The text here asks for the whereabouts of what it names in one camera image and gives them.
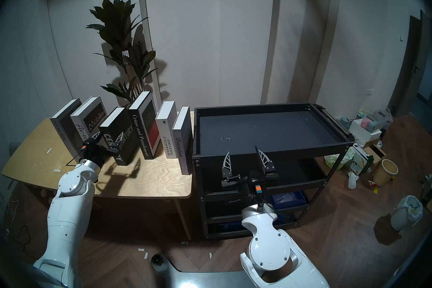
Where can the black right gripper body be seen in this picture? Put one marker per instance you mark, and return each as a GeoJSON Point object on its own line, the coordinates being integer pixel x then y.
{"type": "Point", "coordinates": [254, 181]}

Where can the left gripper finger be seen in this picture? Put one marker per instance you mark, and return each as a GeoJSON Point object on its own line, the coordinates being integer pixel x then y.
{"type": "Point", "coordinates": [118, 144]}
{"type": "Point", "coordinates": [97, 140]}

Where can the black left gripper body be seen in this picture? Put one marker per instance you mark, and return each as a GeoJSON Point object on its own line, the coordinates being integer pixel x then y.
{"type": "Point", "coordinates": [98, 154]}

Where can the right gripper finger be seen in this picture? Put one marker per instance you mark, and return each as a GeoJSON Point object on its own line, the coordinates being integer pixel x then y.
{"type": "Point", "coordinates": [268, 167]}
{"type": "Point", "coordinates": [227, 169]}

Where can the black Century book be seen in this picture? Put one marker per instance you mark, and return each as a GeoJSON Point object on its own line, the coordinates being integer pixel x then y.
{"type": "Point", "coordinates": [130, 145]}

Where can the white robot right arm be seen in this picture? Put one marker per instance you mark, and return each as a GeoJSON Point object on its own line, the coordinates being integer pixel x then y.
{"type": "Point", "coordinates": [270, 250]}

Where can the black metal shelf cart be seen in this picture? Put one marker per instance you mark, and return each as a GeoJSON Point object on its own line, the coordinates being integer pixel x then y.
{"type": "Point", "coordinates": [263, 128]}

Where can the light wooden display table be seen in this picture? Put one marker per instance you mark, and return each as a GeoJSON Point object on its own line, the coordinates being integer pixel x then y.
{"type": "Point", "coordinates": [152, 179]}

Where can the Arietta Mobilier book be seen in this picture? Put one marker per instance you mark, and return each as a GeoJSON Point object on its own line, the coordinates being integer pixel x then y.
{"type": "Point", "coordinates": [94, 112]}

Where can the Crime and Punishment book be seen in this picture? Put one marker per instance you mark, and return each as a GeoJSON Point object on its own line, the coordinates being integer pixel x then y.
{"type": "Point", "coordinates": [145, 128]}

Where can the blue bin with clear bag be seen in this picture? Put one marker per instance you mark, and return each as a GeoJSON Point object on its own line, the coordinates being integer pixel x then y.
{"type": "Point", "coordinates": [290, 198]}

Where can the grey Special Issue book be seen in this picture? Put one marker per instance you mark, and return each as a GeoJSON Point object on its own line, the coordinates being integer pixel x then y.
{"type": "Point", "coordinates": [65, 118]}

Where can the white Design Hotels yearbook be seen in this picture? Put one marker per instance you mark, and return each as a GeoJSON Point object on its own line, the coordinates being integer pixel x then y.
{"type": "Point", "coordinates": [165, 135]}

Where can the grey Discontent book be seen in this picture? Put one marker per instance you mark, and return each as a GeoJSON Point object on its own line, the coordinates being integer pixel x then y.
{"type": "Point", "coordinates": [184, 149]}

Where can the flat blue plastic crate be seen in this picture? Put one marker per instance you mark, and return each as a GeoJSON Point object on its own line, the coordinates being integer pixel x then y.
{"type": "Point", "coordinates": [229, 227]}

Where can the pale green plastic bag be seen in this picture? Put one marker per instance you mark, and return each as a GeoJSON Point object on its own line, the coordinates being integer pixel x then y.
{"type": "Point", "coordinates": [335, 160]}

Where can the small white bottle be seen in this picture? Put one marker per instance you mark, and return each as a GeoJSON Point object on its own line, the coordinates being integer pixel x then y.
{"type": "Point", "coordinates": [352, 181]}

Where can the teal mug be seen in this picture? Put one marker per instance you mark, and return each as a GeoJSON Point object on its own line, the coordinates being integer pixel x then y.
{"type": "Point", "coordinates": [345, 123]}

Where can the green and white carton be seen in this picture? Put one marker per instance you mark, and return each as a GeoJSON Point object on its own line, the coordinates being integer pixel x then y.
{"type": "Point", "coordinates": [361, 160]}

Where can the white square box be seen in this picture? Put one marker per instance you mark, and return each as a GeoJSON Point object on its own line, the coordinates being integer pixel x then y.
{"type": "Point", "coordinates": [362, 135]}

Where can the brown cardboard box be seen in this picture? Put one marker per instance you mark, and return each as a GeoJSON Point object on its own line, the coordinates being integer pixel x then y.
{"type": "Point", "coordinates": [376, 152]}

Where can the black star knob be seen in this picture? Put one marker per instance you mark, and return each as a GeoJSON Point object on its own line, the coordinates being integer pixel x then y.
{"type": "Point", "coordinates": [157, 260]}

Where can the beige round bucket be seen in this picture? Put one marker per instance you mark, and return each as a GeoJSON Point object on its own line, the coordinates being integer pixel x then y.
{"type": "Point", "coordinates": [384, 174]}

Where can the clear plastic storage box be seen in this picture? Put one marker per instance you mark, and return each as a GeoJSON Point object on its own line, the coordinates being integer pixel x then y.
{"type": "Point", "coordinates": [376, 120]}

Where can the tall green leafy plant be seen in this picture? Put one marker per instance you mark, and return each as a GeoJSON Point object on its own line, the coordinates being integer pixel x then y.
{"type": "Point", "coordinates": [114, 20]}

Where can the white bin with plastic bag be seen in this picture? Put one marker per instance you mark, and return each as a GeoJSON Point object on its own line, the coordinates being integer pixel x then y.
{"type": "Point", "coordinates": [405, 214]}

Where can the dark brown door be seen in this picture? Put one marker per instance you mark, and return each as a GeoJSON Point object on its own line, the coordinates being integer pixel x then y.
{"type": "Point", "coordinates": [408, 68]}

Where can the grey metal robot base plate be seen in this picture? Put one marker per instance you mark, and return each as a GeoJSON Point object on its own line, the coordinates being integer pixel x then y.
{"type": "Point", "coordinates": [202, 280]}

